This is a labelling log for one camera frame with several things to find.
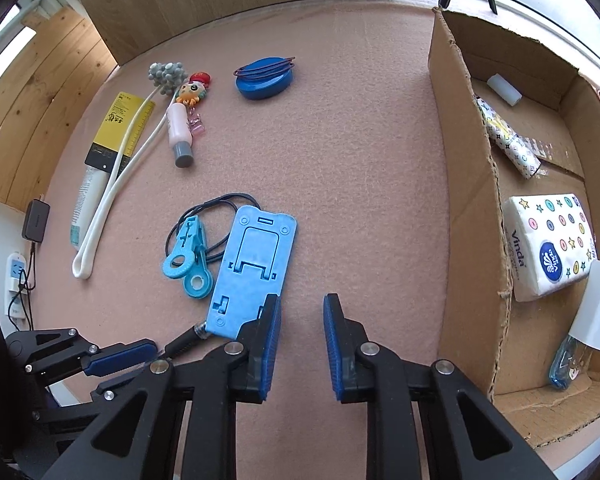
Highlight black cord loop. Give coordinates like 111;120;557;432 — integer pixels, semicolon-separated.
165;192;261;263

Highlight white tube with yellow label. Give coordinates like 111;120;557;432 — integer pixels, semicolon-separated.
70;91;157;248

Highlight pine slat panel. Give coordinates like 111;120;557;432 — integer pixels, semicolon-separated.
0;5;118;211

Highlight patterned lighter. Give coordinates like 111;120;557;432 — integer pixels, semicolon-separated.
475;97;541;180

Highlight black pen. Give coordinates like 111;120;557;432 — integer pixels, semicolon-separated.
161;321;213;360

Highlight blue glass perfume bottle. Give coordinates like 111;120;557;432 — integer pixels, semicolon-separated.
549;335;593;390

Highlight star print tissue pack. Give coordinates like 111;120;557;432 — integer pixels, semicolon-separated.
502;191;598;303

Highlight pink bottle with grey cap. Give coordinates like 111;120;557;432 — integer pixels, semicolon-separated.
166;104;195;168

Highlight cartoon figure charm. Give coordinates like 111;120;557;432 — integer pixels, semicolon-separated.
175;74;213;137

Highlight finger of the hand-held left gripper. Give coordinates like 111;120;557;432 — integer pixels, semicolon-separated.
5;327;157;386
94;357;175;406

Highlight blue folding phone stand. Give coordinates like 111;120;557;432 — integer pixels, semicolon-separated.
205;205;298;340

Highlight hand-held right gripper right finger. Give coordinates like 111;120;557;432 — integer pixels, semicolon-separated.
322;294;561;480

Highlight white massager with grey balls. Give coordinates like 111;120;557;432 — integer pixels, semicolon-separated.
72;61;188;279

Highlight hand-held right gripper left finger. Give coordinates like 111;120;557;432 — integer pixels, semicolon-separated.
42;294;283;480

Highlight black power adapter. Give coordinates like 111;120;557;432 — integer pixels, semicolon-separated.
21;199;51;243

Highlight cardboard box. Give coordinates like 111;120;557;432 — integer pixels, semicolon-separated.
427;6;600;451

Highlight purple hair tie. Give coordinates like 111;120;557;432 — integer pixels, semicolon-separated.
232;55;297;80

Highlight white power strip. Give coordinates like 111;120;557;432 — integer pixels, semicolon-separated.
5;254;33;318

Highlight large wooden board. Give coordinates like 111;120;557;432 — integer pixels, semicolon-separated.
65;0;392;63

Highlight small white cap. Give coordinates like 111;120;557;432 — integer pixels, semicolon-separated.
487;74;523;107

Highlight white charger plug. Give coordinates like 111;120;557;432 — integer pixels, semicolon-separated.
569;259;600;352

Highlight blue round tape measure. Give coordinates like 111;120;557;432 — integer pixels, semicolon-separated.
235;56;297;100

